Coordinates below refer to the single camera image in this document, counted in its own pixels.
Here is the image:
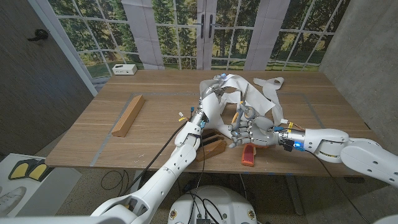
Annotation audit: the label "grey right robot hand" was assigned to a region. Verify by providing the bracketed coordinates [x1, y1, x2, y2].
[228, 115, 307, 152]

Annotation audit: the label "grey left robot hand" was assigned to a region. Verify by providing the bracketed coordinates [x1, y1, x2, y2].
[189, 73, 228, 128]

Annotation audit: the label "grey and tan scissors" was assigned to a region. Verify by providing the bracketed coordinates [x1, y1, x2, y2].
[230, 83, 256, 131]

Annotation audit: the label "white receipt paper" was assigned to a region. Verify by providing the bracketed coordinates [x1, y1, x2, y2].
[198, 73, 285, 139]

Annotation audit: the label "orange toy drill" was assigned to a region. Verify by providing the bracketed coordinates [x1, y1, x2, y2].
[241, 142, 268, 167]

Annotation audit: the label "dark brown slotted wooden block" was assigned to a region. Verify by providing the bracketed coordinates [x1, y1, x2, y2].
[195, 129, 227, 162]

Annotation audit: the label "printed window forest backdrop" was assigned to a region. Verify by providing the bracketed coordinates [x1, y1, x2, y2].
[29, 0, 352, 78]

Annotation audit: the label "grey table leg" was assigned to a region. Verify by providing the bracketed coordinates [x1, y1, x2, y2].
[285, 175, 305, 216]

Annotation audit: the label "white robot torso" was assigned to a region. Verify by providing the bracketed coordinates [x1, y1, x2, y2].
[167, 185, 258, 224]

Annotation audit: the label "long light wooden block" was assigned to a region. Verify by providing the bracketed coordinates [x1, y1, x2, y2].
[111, 95, 146, 138]

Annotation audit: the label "white power strip box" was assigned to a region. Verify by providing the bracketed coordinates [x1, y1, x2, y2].
[111, 63, 138, 76]

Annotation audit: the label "white floor platform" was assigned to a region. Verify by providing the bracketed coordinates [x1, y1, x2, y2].
[0, 152, 82, 218]

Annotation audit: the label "yellow and black foot pedal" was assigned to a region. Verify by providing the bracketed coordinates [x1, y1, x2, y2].
[7, 158, 49, 182]

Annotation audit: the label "white sneaker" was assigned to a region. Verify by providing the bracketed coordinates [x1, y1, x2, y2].
[0, 185, 27, 217]

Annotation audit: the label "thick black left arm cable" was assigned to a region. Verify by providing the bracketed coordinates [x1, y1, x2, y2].
[119, 121, 189, 197]

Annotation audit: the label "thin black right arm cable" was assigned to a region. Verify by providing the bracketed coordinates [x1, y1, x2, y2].
[307, 151, 371, 224]

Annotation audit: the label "black door handle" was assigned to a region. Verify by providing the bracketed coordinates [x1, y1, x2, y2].
[27, 29, 49, 42]

